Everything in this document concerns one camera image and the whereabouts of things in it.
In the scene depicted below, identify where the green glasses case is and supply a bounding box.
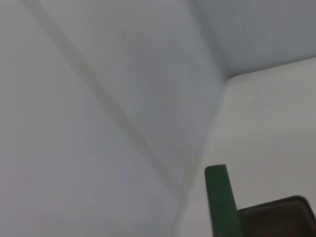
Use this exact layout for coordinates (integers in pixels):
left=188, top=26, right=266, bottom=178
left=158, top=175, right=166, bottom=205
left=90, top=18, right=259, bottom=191
left=204, top=164, right=316, bottom=237

